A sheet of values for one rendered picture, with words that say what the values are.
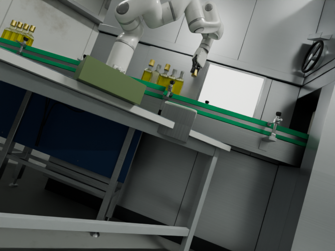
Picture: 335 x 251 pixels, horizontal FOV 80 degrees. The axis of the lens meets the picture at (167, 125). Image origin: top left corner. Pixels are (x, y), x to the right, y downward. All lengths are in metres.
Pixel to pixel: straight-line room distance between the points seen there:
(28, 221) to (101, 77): 0.61
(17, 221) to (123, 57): 0.76
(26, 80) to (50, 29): 3.49
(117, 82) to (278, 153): 1.01
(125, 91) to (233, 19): 1.22
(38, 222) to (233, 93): 1.33
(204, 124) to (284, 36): 0.95
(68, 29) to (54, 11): 0.33
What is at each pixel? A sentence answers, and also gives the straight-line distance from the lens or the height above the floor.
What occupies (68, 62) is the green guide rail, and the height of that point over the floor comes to 0.94.
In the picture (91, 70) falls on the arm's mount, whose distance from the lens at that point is 0.81.
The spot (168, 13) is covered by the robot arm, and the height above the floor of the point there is 1.18.
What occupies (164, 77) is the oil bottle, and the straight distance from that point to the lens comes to 1.40.
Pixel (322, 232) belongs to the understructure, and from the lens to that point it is 1.33.
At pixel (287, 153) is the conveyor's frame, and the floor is 0.81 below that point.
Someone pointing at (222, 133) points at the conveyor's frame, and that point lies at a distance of 1.29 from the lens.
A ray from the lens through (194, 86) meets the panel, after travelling 1.53.
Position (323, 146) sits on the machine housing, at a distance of 1.30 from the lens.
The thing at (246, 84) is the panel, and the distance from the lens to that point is 1.59.
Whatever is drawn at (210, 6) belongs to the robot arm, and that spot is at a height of 1.34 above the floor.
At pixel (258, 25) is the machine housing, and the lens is 1.85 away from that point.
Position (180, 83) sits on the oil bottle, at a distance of 1.38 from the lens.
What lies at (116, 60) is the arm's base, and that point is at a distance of 0.95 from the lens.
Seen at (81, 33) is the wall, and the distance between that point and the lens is 4.40.
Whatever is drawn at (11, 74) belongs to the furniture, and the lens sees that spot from 0.89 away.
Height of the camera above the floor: 0.63
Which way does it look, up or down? 5 degrees up
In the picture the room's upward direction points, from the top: 19 degrees clockwise
